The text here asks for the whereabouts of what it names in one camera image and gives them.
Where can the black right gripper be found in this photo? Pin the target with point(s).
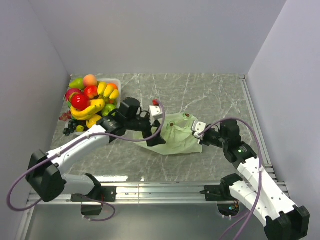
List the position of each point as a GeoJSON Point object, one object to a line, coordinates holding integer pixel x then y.
{"type": "Point", "coordinates": [203, 140]}

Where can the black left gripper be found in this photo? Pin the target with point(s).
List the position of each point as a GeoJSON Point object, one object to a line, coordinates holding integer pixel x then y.
{"type": "Point", "coordinates": [148, 133]}

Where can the pale green avocado plastic bag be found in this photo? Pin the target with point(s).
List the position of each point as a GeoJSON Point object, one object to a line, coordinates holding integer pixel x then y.
{"type": "Point", "coordinates": [177, 132]}

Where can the shiny red fake apple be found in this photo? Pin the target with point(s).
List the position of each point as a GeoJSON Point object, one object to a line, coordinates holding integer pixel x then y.
{"type": "Point", "coordinates": [80, 101]}

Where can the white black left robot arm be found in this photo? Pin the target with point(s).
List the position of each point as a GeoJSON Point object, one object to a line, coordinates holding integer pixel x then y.
{"type": "Point", "coordinates": [47, 171]}

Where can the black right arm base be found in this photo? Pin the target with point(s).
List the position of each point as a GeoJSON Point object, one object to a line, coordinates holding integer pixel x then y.
{"type": "Point", "coordinates": [228, 206]}

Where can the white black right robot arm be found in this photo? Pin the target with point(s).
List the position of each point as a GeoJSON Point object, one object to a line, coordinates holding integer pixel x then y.
{"type": "Point", "coordinates": [281, 218]}

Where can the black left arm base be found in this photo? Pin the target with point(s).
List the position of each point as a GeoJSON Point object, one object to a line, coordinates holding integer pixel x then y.
{"type": "Point", "coordinates": [95, 197]}

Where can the green fake apple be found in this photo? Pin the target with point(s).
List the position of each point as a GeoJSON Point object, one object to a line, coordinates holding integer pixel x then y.
{"type": "Point", "coordinates": [107, 109]}

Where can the orange fake tangerine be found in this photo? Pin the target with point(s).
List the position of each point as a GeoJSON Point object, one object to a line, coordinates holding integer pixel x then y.
{"type": "Point", "coordinates": [113, 85]}

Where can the yellow fake lemon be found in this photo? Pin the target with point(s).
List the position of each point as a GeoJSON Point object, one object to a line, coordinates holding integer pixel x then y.
{"type": "Point", "coordinates": [93, 120]}

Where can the small green fake grape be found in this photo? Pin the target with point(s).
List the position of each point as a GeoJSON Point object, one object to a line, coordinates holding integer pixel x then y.
{"type": "Point", "coordinates": [80, 128]}

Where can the orange fake peach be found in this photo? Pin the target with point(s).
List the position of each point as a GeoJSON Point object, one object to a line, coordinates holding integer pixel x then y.
{"type": "Point", "coordinates": [90, 80]}

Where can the red fake grape bunch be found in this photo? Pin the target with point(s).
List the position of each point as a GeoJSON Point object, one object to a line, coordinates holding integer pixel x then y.
{"type": "Point", "coordinates": [66, 116]}

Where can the green yellow fake pear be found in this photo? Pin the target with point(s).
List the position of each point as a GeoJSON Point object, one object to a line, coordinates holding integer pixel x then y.
{"type": "Point", "coordinates": [77, 84]}

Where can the pink fake dragon fruit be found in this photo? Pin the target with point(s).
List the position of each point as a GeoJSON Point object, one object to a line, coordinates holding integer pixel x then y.
{"type": "Point", "coordinates": [71, 92]}

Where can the small yellow banana bunch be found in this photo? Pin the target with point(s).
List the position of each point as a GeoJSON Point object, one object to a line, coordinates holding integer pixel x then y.
{"type": "Point", "coordinates": [107, 92]}

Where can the large yellow banana bunch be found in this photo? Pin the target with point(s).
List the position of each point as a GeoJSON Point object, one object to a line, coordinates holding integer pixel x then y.
{"type": "Point", "coordinates": [96, 105]}

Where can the white plastic fruit bin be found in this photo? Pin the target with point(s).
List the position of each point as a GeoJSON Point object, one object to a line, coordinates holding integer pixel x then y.
{"type": "Point", "coordinates": [115, 102]}

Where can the dark purple grape bunch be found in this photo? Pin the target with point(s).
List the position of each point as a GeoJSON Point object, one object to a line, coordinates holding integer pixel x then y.
{"type": "Point", "coordinates": [71, 127]}

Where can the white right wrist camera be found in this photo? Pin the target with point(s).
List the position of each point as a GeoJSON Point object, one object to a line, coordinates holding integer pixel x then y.
{"type": "Point", "coordinates": [197, 128]}

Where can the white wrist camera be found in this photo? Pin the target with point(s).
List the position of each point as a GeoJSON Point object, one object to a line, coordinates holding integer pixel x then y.
{"type": "Point", "coordinates": [155, 112]}
{"type": "Point", "coordinates": [197, 128]}

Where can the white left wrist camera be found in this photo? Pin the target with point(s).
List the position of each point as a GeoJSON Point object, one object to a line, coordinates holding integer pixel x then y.
{"type": "Point", "coordinates": [155, 112]}

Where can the aluminium mounting rail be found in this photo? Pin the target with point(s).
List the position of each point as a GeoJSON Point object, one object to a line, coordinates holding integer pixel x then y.
{"type": "Point", "coordinates": [144, 193]}

